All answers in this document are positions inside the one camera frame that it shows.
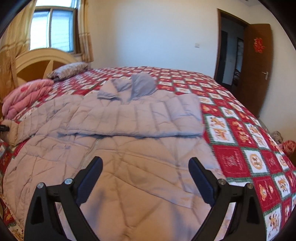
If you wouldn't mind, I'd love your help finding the cream wooden headboard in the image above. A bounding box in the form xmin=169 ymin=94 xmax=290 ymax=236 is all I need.
xmin=16 ymin=48 xmax=77 ymax=86

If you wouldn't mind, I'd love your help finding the grey patterned cloth bundle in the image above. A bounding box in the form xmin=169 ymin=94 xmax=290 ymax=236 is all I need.
xmin=270 ymin=131 xmax=283 ymax=144

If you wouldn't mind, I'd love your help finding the folded pink blanket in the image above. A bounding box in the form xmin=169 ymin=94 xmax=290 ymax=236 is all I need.
xmin=2 ymin=79 xmax=54 ymax=120

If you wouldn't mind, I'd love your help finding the striped grey pillow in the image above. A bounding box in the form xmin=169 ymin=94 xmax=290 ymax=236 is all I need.
xmin=47 ymin=62 xmax=90 ymax=81

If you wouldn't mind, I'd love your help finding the red patterned bag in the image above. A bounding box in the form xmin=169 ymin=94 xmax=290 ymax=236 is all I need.
xmin=282 ymin=140 xmax=296 ymax=156

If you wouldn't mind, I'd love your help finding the dark brown door frame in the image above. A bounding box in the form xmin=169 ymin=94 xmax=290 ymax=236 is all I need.
xmin=214 ymin=9 xmax=249 ymax=90

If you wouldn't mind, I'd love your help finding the window with metal frame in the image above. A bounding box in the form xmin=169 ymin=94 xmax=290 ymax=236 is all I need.
xmin=30 ymin=6 xmax=76 ymax=54

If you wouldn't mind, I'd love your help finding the yellow right curtain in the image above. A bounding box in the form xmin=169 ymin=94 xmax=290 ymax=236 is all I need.
xmin=77 ymin=0 xmax=94 ymax=63

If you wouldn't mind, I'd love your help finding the brown wooden door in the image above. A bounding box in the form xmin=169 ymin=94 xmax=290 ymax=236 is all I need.
xmin=237 ymin=24 xmax=273 ymax=117

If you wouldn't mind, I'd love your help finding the yellow left curtain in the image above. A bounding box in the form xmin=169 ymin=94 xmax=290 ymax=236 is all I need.
xmin=1 ymin=1 xmax=36 ymax=103

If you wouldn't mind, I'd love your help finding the light grey puffer jacket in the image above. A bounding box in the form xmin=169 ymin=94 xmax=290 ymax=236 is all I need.
xmin=1 ymin=79 xmax=223 ymax=240

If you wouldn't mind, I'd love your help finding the red double happiness decoration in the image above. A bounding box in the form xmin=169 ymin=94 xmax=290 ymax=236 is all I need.
xmin=253 ymin=38 xmax=265 ymax=54

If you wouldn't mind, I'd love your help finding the red patchwork bear quilt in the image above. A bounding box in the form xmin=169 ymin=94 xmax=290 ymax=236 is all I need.
xmin=0 ymin=66 xmax=296 ymax=241

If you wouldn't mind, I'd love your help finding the yellow curtain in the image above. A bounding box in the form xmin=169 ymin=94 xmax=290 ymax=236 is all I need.
xmin=77 ymin=0 xmax=94 ymax=63
xmin=1 ymin=1 xmax=36 ymax=103

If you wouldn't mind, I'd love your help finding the silver door handle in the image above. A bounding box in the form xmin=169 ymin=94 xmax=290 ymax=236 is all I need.
xmin=262 ymin=71 xmax=269 ymax=80

